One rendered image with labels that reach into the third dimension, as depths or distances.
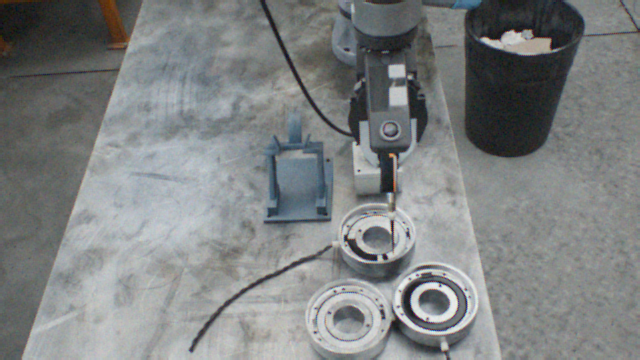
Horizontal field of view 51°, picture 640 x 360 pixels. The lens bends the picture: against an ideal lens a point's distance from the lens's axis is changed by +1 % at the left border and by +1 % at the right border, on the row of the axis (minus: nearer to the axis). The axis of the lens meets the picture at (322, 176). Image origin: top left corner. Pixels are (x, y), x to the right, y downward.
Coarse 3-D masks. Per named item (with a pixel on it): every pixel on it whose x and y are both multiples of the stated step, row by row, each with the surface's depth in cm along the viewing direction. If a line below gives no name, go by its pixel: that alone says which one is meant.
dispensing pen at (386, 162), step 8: (384, 160) 83; (392, 160) 83; (384, 168) 83; (392, 168) 83; (384, 176) 84; (392, 176) 84; (384, 184) 84; (392, 184) 84; (384, 192) 84; (392, 192) 84; (392, 200) 86; (392, 208) 86; (392, 216) 86; (392, 224) 87; (392, 232) 87; (392, 240) 87; (392, 248) 88
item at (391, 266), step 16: (368, 208) 93; (384, 208) 93; (400, 208) 92; (352, 224) 92; (368, 224) 92; (384, 224) 91; (368, 240) 93; (384, 240) 93; (352, 256) 87; (400, 256) 86; (368, 272) 87; (384, 272) 87
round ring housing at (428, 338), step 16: (416, 272) 85; (448, 272) 85; (400, 288) 84; (416, 288) 84; (432, 288) 84; (448, 288) 83; (464, 288) 83; (400, 304) 82; (416, 304) 82; (448, 304) 84; (400, 320) 80; (432, 320) 80; (464, 320) 80; (416, 336) 79; (432, 336) 78; (448, 336) 78; (464, 336) 80
